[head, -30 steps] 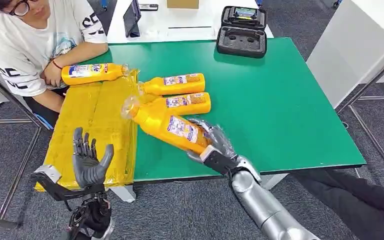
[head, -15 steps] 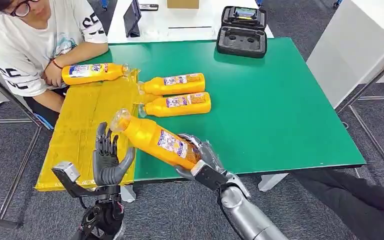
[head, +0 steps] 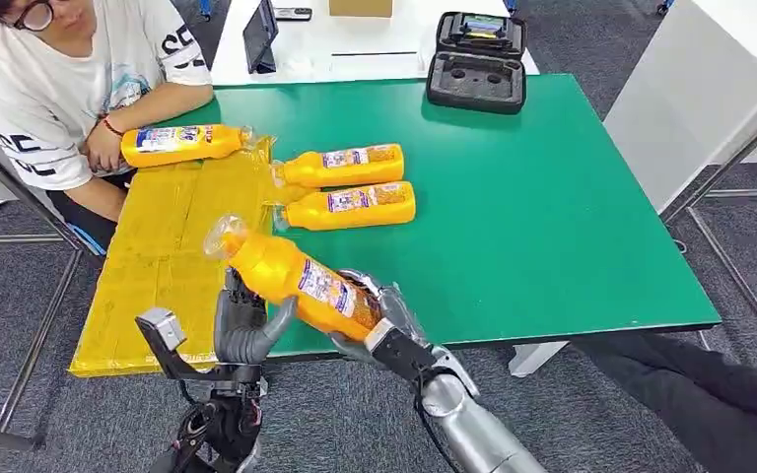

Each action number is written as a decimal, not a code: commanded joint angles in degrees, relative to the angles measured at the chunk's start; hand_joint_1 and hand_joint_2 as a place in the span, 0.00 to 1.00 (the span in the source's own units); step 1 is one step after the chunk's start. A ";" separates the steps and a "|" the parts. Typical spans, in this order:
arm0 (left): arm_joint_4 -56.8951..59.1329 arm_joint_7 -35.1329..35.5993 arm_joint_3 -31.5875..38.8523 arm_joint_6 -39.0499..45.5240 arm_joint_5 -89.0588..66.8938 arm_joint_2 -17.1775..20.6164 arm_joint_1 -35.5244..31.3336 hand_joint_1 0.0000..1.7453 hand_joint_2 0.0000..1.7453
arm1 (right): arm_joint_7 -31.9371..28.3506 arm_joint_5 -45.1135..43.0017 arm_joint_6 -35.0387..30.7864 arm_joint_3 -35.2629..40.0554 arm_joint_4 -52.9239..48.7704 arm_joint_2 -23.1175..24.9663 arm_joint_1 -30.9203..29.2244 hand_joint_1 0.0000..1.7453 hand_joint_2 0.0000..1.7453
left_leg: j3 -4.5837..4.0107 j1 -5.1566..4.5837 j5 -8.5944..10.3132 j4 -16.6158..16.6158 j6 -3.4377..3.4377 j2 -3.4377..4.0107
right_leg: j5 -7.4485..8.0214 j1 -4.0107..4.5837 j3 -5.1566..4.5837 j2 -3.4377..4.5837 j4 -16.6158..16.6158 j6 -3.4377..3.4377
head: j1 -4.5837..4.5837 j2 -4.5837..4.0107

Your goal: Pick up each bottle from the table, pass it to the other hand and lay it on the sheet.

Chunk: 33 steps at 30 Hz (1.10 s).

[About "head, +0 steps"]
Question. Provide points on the white table leg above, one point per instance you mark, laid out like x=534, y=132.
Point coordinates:
x=535, y=359

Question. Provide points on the black tablet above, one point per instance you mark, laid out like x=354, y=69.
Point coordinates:
x=260, y=36

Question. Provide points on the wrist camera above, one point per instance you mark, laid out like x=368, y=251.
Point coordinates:
x=160, y=326
x=404, y=356

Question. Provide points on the yellow sheet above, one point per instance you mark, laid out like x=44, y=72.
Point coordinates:
x=163, y=261

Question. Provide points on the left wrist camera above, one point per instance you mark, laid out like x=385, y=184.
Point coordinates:
x=160, y=326

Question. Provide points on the white panel board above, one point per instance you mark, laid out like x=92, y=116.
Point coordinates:
x=685, y=111

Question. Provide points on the black foam-lined case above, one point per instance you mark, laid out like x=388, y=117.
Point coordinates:
x=476, y=81

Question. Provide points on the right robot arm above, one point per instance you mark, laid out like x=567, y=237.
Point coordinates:
x=476, y=431

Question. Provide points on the orange detergent bottle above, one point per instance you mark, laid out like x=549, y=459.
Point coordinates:
x=280, y=274
x=182, y=145
x=346, y=166
x=352, y=207

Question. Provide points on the person's left hand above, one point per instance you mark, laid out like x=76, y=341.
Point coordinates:
x=101, y=150

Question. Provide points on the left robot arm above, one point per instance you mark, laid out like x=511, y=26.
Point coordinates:
x=228, y=424

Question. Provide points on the green table mat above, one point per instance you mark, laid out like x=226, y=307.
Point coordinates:
x=516, y=215

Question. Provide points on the person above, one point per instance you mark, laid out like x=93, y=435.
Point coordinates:
x=45, y=98

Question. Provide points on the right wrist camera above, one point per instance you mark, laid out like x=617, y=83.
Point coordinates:
x=404, y=356

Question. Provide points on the brown cardboard box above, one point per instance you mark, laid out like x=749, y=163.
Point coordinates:
x=360, y=8

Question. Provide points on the black phone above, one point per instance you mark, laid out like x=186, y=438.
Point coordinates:
x=292, y=13

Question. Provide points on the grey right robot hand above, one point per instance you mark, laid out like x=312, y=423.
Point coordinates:
x=398, y=307

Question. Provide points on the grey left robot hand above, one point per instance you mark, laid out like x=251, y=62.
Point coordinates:
x=238, y=333

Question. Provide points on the metal floor frame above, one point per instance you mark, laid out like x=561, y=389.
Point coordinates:
x=39, y=339
x=731, y=277

